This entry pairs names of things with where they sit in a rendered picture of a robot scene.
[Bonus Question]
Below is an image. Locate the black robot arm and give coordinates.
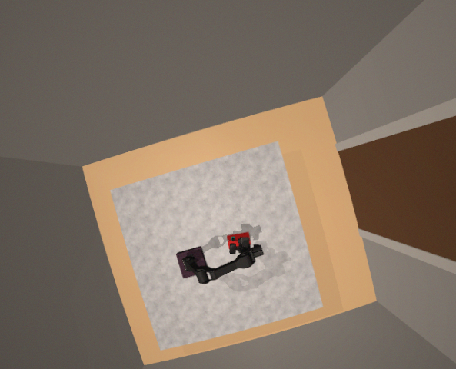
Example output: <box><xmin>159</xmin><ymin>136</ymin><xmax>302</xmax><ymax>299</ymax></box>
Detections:
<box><xmin>182</xmin><ymin>238</ymin><xmax>264</xmax><ymax>284</ymax></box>

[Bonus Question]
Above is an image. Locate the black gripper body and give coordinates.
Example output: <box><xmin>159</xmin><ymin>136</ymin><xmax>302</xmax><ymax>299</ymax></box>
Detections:
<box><xmin>229</xmin><ymin>243</ymin><xmax>259</xmax><ymax>254</ymax></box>

